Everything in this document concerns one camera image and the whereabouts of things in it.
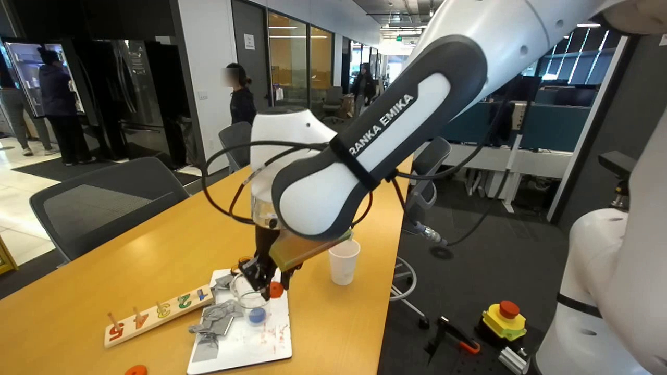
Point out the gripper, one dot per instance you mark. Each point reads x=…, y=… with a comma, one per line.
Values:
x=266, y=245

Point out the orange token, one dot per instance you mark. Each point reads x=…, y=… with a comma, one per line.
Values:
x=276, y=290
x=239, y=260
x=136, y=371

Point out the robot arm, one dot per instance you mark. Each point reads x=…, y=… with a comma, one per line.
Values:
x=417, y=120

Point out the colourless plastic cup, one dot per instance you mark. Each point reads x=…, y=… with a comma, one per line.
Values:
x=250, y=304

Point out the blue token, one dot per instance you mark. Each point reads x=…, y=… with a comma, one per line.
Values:
x=256, y=315

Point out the white paper cup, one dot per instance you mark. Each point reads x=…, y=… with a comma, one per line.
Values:
x=344, y=263

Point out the white board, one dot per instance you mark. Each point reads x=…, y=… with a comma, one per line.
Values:
x=250, y=349

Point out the wooden number puzzle board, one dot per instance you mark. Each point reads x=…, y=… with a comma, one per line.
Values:
x=156, y=317

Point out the grey office chair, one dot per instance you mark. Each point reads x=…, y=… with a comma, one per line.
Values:
x=235, y=143
x=104, y=208

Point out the person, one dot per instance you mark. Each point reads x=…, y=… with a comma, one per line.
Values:
x=60, y=104
x=363, y=88
x=13, y=114
x=242, y=101

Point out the grey office stool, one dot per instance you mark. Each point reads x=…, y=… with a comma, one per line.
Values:
x=424, y=177

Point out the black refrigerator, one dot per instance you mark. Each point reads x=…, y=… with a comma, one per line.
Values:
x=135, y=99

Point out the yellow emergency stop button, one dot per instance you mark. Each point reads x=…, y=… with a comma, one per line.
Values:
x=503, y=321

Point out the black floor mat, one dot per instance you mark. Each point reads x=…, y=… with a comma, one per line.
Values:
x=57, y=169

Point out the row of office desks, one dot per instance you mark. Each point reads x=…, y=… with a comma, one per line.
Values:
x=552, y=130

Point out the glass door fridge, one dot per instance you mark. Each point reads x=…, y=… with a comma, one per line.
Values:
x=26, y=67

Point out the paper wall sign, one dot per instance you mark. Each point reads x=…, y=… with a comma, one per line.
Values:
x=249, y=41

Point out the aluminium bracket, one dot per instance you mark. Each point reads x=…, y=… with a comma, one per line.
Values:
x=513, y=360

